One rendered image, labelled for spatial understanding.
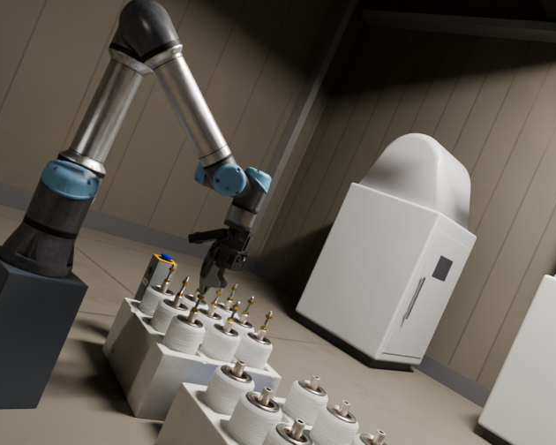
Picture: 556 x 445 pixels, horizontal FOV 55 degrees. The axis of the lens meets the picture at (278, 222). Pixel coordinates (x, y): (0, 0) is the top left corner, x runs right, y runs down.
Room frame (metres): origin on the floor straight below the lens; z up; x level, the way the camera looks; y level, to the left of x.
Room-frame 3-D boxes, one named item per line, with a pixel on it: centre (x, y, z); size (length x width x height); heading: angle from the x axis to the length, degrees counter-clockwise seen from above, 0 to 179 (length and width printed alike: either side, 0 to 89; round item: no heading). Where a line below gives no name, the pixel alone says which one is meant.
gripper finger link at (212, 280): (1.40, 0.10, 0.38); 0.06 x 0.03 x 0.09; 68
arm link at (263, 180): (1.42, 0.10, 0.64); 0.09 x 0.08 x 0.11; 108
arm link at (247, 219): (1.42, 0.10, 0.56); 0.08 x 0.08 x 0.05
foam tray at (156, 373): (1.59, 0.08, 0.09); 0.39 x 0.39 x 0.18; 33
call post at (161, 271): (1.79, 0.30, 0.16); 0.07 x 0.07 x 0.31; 33
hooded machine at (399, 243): (3.38, -0.77, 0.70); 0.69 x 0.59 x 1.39; 48
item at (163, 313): (1.52, 0.18, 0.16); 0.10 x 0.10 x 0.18
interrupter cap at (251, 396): (1.07, -0.12, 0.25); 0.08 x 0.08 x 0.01
